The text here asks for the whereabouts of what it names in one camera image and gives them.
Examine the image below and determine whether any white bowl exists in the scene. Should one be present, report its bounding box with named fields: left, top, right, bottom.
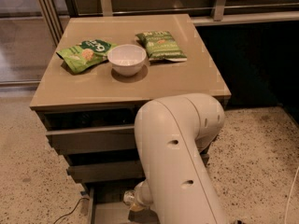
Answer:
left=107, top=44, right=147, bottom=77

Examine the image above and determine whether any green chip bag right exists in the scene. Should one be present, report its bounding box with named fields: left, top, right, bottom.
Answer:
left=136, top=31, right=187, bottom=62

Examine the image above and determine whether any grey drawer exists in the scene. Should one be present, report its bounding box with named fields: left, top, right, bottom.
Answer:
left=67, top=150, right=145, bottom=184
left=45, top=116, right=135, bottom=155
left=88, top=179, right=160, bottom=224

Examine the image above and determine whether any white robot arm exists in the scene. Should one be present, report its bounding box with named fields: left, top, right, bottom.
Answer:
left=135, top=93, right=229, bottom=224

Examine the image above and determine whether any white cable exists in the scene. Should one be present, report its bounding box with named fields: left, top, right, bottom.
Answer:
left=283, top=165, right=299, bottom=224

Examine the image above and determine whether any black floor cable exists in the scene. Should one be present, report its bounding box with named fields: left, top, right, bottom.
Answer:
left=53, top=197, right=91, bottom=224

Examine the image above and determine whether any metal railing frame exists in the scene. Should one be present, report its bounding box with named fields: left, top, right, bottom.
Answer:
left=37, top=0, right=299, bottom=41

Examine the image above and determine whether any grey top drawer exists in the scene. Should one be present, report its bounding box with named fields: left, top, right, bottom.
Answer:
left=45, top=116, right=135, bottom=155

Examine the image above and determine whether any green chip bag left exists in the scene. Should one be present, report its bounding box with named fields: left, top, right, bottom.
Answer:
left=56, top=39, right=116, bottom=74

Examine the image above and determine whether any grey bottom drawer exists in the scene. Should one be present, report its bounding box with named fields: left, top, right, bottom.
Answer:
left=88, top=179, right=160, bottom=224

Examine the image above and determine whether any grey middle drawer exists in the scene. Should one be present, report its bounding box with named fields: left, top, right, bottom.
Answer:
left=67, top=150, right=145, bottom=184

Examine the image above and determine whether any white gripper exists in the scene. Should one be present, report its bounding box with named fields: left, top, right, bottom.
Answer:
left=130, top=180, right=153, bottom=212

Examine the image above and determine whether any grey drawer cabinet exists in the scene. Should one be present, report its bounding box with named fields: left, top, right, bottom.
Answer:
left=29, top=13, right=232, bottom=224

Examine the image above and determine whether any green chip bag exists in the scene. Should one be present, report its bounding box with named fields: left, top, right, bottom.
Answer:
left=56, top=39, right=116, bottom=74
left=136, top=31, right=187, bottom=62

